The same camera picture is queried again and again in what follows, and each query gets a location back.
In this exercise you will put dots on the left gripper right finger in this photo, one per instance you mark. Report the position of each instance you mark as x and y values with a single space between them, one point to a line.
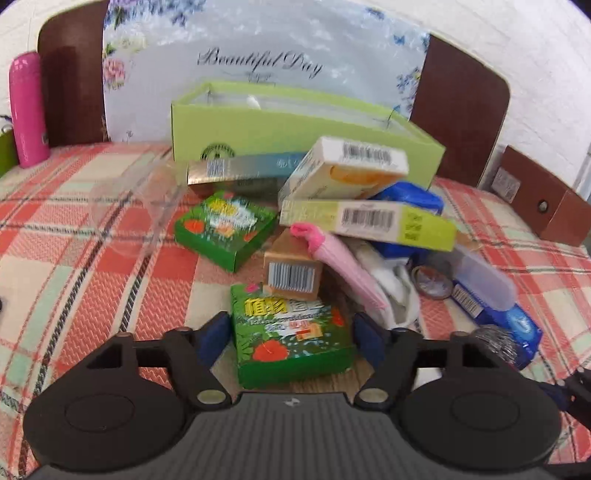
455 401

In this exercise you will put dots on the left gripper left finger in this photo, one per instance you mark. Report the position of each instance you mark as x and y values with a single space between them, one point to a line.
128 401

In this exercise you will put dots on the steel wool scrubber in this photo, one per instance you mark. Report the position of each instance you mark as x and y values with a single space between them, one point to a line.
499 341

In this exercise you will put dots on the clear plastic tube case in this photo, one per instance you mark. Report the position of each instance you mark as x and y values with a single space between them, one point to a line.
483 280

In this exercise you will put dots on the white glove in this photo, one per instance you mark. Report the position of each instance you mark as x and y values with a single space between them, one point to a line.
395 288

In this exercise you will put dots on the green floral box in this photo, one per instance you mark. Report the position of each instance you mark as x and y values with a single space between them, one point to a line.
226 229
280 340

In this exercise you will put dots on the pink cloth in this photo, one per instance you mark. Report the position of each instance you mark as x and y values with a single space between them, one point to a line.
331 251

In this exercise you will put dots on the blue toothpaste package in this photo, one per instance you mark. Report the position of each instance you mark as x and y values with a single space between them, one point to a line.
515 322

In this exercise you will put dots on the plaid bed sheet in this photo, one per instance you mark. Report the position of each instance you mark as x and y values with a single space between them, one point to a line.
65 290

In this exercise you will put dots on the black tape roll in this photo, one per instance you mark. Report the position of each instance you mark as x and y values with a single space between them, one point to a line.
433 279

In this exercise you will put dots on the yellow green long box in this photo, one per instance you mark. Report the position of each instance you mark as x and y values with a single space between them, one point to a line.
381 221

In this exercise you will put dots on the brown cardboard shoe box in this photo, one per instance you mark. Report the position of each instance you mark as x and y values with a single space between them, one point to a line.
548 206

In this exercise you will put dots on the clear plastic cup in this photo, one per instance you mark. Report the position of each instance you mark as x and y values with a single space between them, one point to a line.
130 213

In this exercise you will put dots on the blue plastic cube box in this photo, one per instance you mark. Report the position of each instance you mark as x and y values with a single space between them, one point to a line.
414 195

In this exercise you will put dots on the small brown carton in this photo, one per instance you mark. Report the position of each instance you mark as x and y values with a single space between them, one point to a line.
290 271

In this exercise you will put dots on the metallic teal long box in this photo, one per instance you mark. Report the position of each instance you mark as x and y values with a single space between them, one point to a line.
215 170

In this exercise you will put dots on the white orange medicine box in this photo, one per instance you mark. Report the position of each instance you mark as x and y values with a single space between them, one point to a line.
342 169

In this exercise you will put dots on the green container at left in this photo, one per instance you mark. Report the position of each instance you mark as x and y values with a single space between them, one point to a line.
8 152

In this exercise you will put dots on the pink thermos bottle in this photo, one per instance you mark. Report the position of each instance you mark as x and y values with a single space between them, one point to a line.
26 101

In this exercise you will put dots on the green open cardboard box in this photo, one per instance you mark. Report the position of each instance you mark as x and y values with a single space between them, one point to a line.
222 119

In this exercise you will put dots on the brown wooden headboard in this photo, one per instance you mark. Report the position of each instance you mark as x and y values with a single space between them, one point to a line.
460 102

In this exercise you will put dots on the floral Beautiful Day bag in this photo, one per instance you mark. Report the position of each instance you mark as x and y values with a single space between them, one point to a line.
154 52

